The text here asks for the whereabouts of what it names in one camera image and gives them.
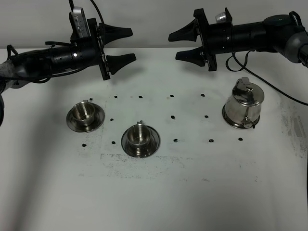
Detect left steel saucer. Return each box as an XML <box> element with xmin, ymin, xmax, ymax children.
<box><xmin>66</xmin><ymin>103</ymin><xmax>105</xmax><ymax>133</ymax></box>

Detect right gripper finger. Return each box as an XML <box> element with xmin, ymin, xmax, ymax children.
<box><xmin>168</xmin><ymin>19</ymin><xmax>199</xmax><ymax>42</ymax></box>
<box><xmin>175</xmin><ymin>47</ymin><xmax>207</xmax><ymax>67</ymax></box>

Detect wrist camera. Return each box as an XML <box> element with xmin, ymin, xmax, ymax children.
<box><xmin>215</xmin><ymin>10</ymin><xmax>232</xmax><ymax>24</ymax></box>
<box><xmin>70</xmin><ymin>6</ymin><xmax>90</xmax><ymax>38</ymax></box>

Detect steel teacup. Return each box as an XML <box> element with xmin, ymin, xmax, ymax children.
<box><xmin>127</xmin><ymin>121</ymin><xmax>152</xmax><ymax>148</ymax></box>
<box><xmin>71</xmin><ymin>101</ymin><xmax>95</xmax><ymax>127</ymax></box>

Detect middle steel saucer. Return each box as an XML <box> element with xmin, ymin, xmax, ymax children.
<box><xmin>121</xmin><ymin>126</ymin><xmax>160</xmax><ymax>158</ymax></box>

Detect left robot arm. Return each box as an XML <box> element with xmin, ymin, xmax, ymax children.
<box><xmin>0</xmin><ymin>18</ymin><xmax>136</xmax><ymax>92</ymax></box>

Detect stainless steel teapot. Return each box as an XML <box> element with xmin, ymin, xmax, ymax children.
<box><xmin>224</xmin><ymin>77</ymin><xmax>265</xmax><ymax>123</ymax></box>

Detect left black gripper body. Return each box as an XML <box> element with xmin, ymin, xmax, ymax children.
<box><xmin>49</xmin><ymin>18</ymin><xmax>110</xmax><ymax>80</ymax></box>

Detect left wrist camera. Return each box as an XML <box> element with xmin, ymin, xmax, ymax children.
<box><xmin>70</xmin><ymin>6</ymin><xmax>90</xmax><ymax>38</ymax></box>

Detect middle steel teacup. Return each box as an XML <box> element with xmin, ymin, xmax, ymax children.
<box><xmin>127</xmin><ymin>121</ymin><xmax>152</xmax><ymax>148</ymax></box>

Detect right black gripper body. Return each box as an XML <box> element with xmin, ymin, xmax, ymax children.
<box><xmin>193</xmin><ymin>9</ymin><xmax>265</xmax><ymax>71</ymax></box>

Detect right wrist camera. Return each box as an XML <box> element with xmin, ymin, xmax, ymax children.
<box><xmin>215</xmin><ymin>10</ymin><xmax>232</xmax><ymax>24</ymax></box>

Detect left steel teacup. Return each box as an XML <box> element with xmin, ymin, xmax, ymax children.
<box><xmin>71</xmin><ymin>101</ymin><xmax>95</xmax><ymax>127</ymax></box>

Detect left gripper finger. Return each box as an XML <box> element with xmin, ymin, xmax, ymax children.
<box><xmin>98</xmin><ymin>23</ymin><xmax>133</xmax><ymax>46</ymax></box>
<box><xmin>106</xmin><ymin>53</ymin><xmax>137</xmax><ymax>75</ymax></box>

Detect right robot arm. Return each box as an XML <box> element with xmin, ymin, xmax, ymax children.
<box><xmin>168</xmin><ymin>9</ymin><xmax>308</xmax><ymax>71</ymax></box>

